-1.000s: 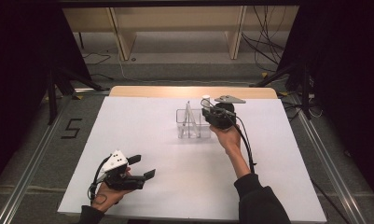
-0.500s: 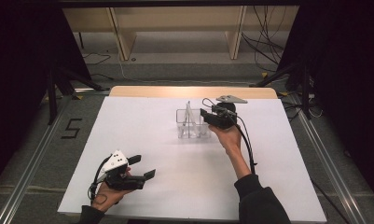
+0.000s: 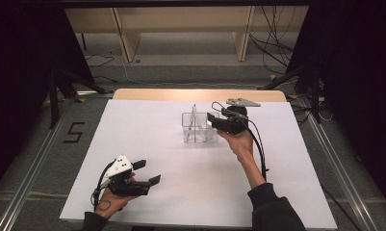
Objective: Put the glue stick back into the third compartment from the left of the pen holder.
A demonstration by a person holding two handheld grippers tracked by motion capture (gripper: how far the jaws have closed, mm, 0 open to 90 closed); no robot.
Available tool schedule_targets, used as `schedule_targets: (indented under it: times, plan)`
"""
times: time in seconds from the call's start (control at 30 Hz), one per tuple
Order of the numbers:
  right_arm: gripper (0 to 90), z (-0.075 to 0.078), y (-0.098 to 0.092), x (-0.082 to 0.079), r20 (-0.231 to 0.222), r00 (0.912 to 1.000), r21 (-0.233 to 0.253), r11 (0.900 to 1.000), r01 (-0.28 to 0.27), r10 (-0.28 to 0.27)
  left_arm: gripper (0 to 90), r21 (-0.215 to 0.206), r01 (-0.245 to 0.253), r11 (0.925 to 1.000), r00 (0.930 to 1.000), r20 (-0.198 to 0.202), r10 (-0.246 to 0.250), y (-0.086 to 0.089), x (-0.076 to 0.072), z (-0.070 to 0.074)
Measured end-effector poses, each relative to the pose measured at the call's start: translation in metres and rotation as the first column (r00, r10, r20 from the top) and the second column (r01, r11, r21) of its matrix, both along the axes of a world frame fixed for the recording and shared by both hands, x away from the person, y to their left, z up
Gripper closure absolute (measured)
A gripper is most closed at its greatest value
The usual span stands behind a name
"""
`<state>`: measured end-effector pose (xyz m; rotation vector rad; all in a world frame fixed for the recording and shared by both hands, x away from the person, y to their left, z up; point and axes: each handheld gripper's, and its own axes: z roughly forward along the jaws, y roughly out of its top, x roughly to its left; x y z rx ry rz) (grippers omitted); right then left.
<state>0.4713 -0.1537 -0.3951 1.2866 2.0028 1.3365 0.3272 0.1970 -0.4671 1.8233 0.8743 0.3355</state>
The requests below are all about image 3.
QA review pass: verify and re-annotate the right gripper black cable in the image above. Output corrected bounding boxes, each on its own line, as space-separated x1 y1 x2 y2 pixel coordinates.
211 101 270 182

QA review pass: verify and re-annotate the black curtain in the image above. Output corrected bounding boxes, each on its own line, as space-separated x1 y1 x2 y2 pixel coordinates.
286 0 386 213
0 0 95 196

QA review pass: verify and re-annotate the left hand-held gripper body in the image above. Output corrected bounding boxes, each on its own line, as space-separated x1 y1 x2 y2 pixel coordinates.
104 155 151 197

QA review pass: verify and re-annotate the aluminium floor rail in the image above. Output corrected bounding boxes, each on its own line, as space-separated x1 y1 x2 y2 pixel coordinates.
0 95 76 231
297 95 379 231

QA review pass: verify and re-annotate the tangle of black cables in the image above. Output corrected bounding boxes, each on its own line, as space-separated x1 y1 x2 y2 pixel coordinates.
248 5 297 75

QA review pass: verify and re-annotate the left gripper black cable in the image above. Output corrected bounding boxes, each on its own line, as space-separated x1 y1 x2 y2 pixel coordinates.
90 160 116 211

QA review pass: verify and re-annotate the clear plastic organizer box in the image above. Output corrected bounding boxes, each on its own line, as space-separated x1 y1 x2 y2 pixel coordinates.
181 111 220 144

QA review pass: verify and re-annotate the light wooden table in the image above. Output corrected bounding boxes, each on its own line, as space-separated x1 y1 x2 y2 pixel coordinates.
112 89 288 104

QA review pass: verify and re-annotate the person's right hand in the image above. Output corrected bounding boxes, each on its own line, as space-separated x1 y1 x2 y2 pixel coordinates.
217 129 255 162

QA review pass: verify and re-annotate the light wooden shelf unit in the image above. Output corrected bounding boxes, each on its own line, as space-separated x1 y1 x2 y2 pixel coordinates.
64 5 310 64

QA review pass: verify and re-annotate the white table sheet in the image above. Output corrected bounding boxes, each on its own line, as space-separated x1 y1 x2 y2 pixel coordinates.
59 98 339 230

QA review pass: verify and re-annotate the long white pen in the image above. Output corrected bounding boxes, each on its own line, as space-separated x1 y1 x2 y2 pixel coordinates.
192 104 208 142

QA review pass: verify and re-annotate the person's left hand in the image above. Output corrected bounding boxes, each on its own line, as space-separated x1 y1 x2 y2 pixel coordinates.
94 174 139 220

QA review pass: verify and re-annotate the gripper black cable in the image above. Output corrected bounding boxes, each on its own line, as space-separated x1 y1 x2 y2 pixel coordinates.
211 101 270 182
90 160 116 211

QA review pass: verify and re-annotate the black floor cable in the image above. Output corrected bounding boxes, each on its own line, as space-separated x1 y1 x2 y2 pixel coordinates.
93 75 119 85
84 52 116 68
320 183 364 231

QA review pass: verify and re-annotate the black tripod stand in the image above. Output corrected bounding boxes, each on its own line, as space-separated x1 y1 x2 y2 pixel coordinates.
47 65 115 129
257 62 324 124

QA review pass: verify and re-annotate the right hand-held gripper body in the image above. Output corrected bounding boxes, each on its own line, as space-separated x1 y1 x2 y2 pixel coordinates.
220 97 262 135

